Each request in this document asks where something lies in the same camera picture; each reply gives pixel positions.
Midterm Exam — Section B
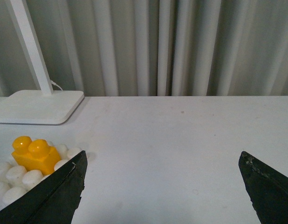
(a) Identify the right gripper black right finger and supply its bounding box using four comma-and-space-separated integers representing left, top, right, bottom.
238, 151, 288, 224

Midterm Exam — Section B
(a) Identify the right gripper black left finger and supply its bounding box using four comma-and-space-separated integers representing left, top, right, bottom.
0, 151, 88, 224

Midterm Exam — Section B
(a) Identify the white studded base plate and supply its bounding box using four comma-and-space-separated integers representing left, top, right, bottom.
0, 141, 82, 210

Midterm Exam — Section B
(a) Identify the yellow two-stud toy block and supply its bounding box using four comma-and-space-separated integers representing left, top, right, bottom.
12, 136, 61, 176

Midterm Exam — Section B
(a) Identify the white desk lamp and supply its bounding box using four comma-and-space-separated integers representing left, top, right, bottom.
0, 0, 84, 125

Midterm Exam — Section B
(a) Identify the grey pleated curtain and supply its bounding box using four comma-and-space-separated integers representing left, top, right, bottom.
0, 0, 288, 97

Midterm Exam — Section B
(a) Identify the white lamp cable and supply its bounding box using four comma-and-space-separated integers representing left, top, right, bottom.
49, 79, 63, 91

